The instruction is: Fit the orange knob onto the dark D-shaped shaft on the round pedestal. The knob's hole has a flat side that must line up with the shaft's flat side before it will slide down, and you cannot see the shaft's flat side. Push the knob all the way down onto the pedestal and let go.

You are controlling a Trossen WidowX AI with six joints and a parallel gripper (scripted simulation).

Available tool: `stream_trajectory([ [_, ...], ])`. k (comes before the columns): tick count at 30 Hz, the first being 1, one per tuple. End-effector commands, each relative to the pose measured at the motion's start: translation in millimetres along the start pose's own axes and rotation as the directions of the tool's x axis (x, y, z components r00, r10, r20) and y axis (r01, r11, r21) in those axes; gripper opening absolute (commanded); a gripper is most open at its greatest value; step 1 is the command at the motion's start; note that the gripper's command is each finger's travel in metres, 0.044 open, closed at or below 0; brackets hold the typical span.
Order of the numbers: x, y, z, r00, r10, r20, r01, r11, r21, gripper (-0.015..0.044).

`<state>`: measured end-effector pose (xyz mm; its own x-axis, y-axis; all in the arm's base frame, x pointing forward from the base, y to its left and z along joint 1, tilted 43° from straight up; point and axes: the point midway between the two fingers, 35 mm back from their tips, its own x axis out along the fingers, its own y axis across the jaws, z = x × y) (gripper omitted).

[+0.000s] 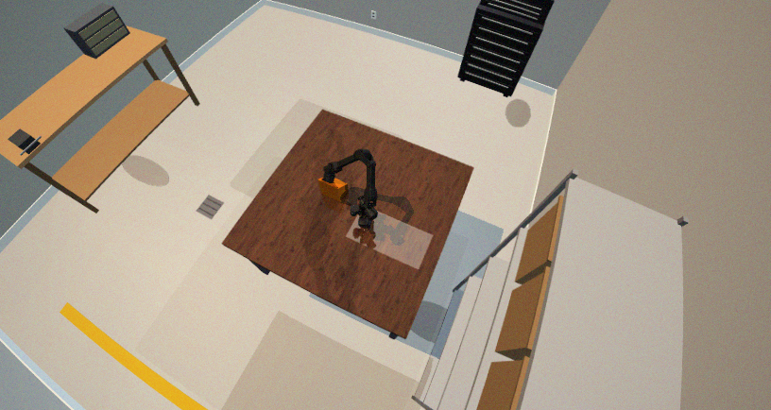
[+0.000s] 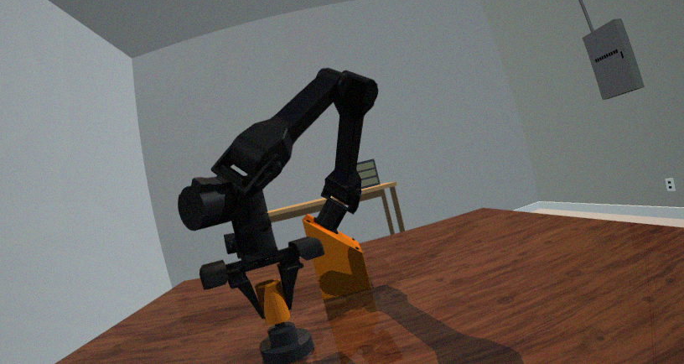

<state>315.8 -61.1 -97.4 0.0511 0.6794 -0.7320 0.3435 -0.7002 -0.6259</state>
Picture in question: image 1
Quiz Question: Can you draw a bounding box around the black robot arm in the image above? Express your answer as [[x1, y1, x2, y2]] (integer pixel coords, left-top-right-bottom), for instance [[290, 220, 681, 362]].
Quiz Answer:
[[322, 148, 378, 221]]

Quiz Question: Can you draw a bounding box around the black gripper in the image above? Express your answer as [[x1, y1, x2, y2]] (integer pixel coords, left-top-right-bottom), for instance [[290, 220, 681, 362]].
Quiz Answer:
[[358, 209, 369, 227]]

